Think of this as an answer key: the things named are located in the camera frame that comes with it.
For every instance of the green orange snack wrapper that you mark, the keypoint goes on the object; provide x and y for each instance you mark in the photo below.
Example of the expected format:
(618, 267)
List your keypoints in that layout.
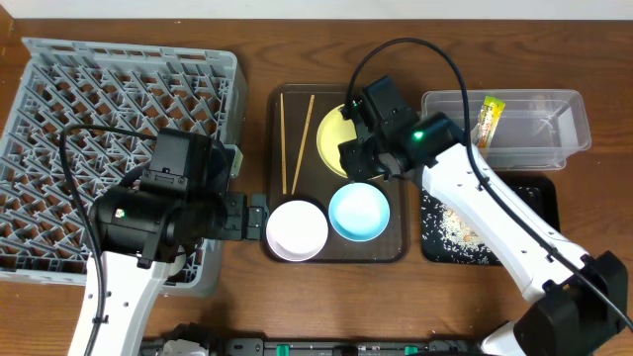
(488, 120)

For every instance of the spilled rice pile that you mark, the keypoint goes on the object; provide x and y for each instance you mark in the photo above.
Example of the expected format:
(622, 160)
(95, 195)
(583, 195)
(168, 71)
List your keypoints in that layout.
(447, 239)

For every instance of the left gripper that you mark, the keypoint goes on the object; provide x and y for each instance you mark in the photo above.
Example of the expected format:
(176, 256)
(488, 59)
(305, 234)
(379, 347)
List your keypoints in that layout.
(236, 217)

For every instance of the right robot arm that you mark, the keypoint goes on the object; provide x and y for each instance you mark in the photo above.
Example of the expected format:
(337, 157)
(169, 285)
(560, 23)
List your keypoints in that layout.
(577, 302)

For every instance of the clear plastic bin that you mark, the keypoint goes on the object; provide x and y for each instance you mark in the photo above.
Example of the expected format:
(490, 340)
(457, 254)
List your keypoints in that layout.
(538, 130)

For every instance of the wooden chopstick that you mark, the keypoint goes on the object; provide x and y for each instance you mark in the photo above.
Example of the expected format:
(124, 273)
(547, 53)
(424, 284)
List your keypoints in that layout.
(303, 143)
(283, 145)

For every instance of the white paper cup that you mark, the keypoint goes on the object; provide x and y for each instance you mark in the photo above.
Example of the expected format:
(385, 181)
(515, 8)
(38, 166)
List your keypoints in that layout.
(178, 262)

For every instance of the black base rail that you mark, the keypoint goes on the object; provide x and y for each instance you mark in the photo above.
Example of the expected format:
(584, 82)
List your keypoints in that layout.
(195, 339)

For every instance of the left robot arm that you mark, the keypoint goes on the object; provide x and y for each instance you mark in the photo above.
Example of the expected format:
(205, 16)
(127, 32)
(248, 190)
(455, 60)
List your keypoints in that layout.
(138, 230)

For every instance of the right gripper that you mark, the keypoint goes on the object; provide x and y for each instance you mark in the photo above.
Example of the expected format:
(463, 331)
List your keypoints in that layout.
(353, 161)

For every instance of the light blue bowl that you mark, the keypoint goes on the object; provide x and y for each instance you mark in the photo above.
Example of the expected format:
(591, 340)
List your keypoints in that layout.
(359, 212)

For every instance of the dark brown serving tray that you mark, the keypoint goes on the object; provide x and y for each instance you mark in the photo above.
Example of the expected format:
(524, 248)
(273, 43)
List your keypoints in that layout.
(317, 184)

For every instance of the yellow plate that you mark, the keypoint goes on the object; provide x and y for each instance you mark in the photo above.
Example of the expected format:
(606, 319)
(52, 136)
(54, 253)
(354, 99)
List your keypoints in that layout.
(332, 131)

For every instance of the pink bowl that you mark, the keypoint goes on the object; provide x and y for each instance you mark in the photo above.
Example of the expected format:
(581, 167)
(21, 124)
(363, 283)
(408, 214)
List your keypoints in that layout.
(297, 231)

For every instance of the grey dishwasher rack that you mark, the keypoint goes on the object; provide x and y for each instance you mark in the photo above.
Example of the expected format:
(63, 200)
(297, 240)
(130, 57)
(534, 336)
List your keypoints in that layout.
(131, 90)

